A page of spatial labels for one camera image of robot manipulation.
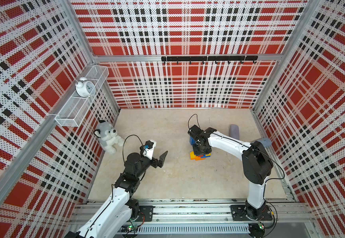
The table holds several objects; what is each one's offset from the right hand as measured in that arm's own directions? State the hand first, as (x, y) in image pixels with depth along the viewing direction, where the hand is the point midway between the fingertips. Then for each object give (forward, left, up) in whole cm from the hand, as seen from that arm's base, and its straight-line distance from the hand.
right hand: (202, 152), depth 90 cm
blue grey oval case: (+9, -45, -4) cm, 46 cm away
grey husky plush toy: (+4, +55, +11) cm, 56 cm away
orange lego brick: (-3, +2, -3) cm, 5 cm away
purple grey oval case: (+18, -25, -4) cm, 31 cm away
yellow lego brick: (-4, +6, +3) cm, 8 cm away
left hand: (-3, +23, +11) cm, 26 cm away
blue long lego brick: (-2, -2, -3) cm, 4 cm away
